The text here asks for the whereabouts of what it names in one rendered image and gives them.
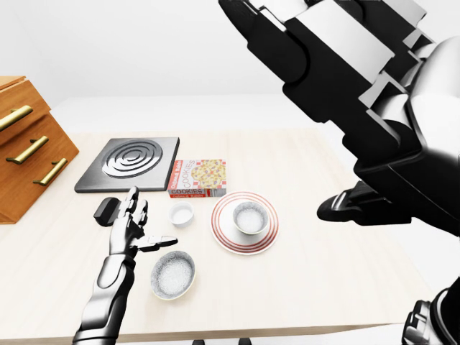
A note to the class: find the small dark shape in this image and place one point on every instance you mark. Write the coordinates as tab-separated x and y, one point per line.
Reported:
198	342
244	341

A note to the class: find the small white ramekin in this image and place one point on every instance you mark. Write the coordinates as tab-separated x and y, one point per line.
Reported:
181	214

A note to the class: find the white plate with red rings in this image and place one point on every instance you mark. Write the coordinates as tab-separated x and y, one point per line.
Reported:
223	233

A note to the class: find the wooden cabinet drawer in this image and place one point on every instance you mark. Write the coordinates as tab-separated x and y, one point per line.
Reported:
43	133
25	102
36	194

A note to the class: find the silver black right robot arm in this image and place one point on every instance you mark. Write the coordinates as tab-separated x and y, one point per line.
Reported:
435	316

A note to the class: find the red white cookies box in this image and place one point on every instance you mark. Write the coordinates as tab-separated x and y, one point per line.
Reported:
201	176

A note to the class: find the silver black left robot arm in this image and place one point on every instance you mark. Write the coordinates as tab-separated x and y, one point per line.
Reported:
108	294

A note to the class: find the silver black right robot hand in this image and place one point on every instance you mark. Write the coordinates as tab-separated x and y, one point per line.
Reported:
395	161

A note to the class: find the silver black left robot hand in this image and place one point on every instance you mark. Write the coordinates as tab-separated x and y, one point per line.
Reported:
122	233

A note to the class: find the wooden cabinet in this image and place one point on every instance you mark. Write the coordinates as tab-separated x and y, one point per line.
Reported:
21	172

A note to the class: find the speckled patterned bowl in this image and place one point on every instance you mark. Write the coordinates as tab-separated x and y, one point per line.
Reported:
249	218
172	275

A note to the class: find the flat dark stove plate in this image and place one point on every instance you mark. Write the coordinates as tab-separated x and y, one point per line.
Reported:
129	161

